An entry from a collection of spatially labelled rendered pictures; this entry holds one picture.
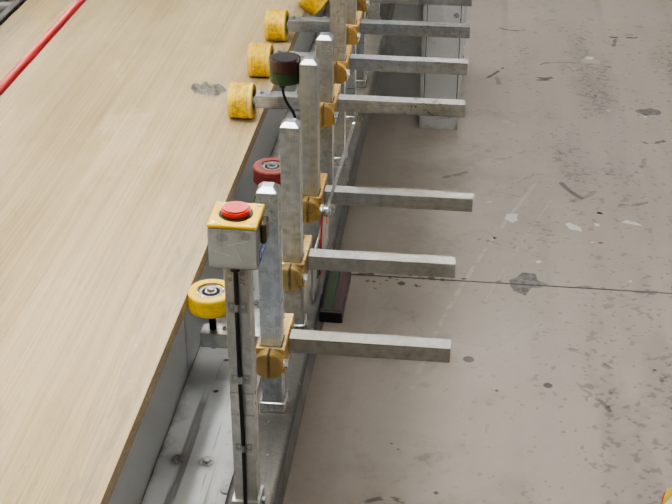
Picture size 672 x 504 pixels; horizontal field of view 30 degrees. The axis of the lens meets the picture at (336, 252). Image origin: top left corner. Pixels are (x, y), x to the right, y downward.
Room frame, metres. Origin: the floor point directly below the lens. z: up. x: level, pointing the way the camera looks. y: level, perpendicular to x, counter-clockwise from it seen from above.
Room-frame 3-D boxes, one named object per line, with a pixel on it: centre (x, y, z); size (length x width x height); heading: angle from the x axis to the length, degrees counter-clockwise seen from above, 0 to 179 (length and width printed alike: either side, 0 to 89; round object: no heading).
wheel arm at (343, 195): (2.31, -0.06, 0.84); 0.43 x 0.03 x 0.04; 84
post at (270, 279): (1.79, 0.11, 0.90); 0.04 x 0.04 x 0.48; 84
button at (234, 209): (1.53, 0.14, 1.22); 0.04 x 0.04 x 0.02
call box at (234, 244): (1.53, 0.14, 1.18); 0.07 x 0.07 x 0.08; 84
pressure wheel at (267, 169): (2.33, 0.13, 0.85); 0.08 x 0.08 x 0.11
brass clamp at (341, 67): (2.80, -0.01, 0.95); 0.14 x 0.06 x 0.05; 174
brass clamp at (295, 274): (2.06, 0.08, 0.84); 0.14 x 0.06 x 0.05; 174
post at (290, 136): (2.04, 0.08, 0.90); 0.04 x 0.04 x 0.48; 84
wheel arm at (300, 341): (1.82, 0.02, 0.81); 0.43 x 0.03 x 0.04; 84
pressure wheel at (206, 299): (1.84, 0.21, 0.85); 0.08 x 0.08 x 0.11
